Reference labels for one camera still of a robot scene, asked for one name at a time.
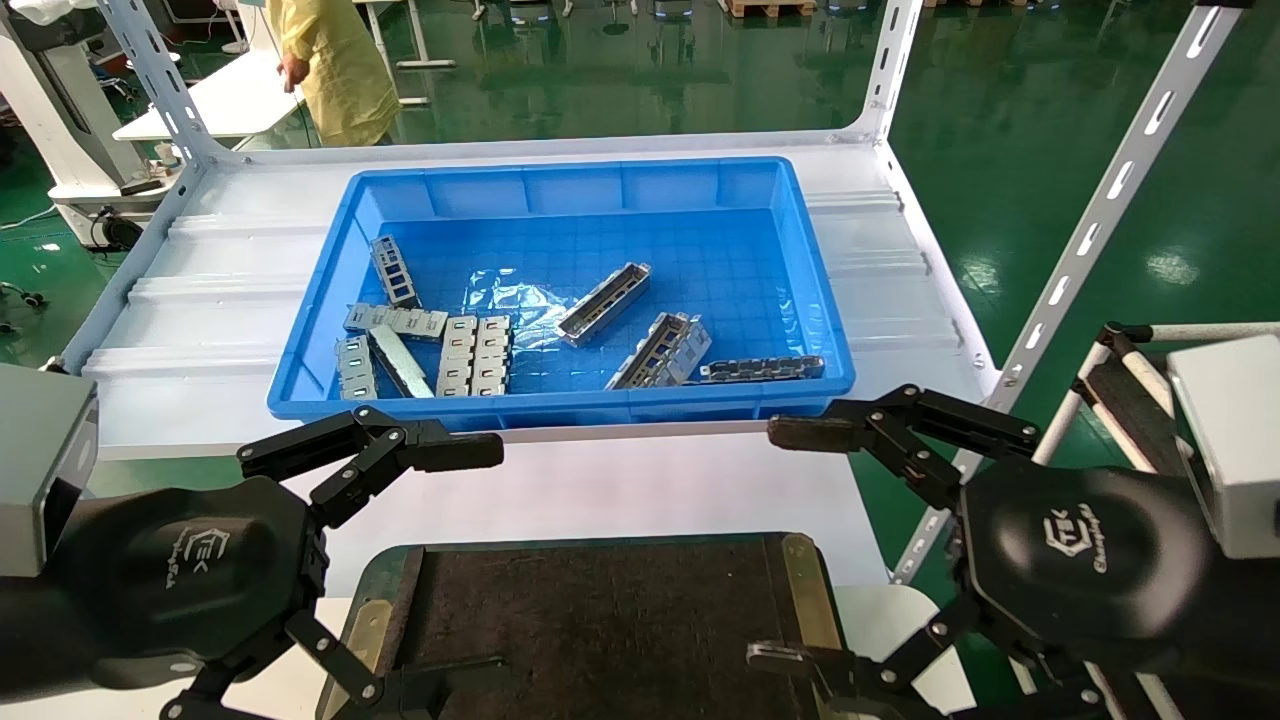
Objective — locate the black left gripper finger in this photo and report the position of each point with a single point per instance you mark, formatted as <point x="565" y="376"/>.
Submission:
<point x="340" y="657"/>
<point x="460" y="452"/>

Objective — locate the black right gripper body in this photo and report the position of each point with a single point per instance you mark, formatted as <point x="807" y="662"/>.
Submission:
<point x="1080" y="560"/>

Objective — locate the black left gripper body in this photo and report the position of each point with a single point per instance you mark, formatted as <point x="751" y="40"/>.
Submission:
<point x="170" y="570"/>

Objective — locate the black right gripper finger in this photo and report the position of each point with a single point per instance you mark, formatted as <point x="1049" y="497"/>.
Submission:
<point x="780" y="656"/>
<point x="810" y="433"/>

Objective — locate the long silver metal part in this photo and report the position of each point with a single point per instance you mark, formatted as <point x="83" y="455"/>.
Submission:
<point x="603" y="303"/>

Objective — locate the slotted silver metal part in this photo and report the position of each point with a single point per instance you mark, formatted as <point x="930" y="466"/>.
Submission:
<point x="491" y="355"/>
<point x="458" y="355"/>

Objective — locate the wide silver metal cage part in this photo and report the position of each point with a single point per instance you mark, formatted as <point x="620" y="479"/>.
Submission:
<point x="665" y="350"/>

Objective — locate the black flat container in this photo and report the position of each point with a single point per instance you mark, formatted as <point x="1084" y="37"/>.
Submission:
<point x="600" y="620"/>

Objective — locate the small perforated metal part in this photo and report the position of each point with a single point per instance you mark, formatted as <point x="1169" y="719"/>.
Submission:
<point x="393" y="268"/>

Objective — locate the dark narrow metal strip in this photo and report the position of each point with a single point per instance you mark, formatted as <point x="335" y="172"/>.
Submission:
<point x="760" y="369"/>

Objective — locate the clear plastic film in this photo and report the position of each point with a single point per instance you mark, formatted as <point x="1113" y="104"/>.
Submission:
<point x="510" y="295"/>

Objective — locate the white tube cart black pads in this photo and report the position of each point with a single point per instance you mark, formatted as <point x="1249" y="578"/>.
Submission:
<point x="1125" y="400"/>

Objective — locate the blue plastic bin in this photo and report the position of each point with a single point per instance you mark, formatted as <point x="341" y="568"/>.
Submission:
<point x="700" y="250"/>

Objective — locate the white metal shelf rack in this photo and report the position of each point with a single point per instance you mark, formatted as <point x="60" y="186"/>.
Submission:
<point x="200" y="300"/>

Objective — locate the person in yellow coat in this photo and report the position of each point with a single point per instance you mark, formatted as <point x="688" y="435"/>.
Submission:
<point x="335" y="70"/>

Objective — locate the white background table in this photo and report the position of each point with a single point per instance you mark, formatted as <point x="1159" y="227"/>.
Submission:
<point x="230" y="100"/>

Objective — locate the wooden pallet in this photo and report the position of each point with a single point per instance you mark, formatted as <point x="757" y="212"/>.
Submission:
<point x="770" y="8"/>

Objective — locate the white background machine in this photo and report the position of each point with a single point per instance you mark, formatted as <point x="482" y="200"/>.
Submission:
<point x="70" y="110"/>

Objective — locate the metal bracket pile left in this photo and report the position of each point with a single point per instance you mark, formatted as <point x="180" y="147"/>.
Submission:
<point x="400" y="362"/>

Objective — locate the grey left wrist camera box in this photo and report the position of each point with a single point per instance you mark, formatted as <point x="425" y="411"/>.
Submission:
<point x="40" y="470"/>

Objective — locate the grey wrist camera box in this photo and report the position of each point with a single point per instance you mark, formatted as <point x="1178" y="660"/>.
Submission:
<point x="1235" y="440"/>
<point x="40" y="470"/>

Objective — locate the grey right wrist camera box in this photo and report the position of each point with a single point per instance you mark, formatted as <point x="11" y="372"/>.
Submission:
<point x="1235" y="440"/>

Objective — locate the white desk frame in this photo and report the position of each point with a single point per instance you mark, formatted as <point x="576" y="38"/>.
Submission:
<point x="425" y="64"/>

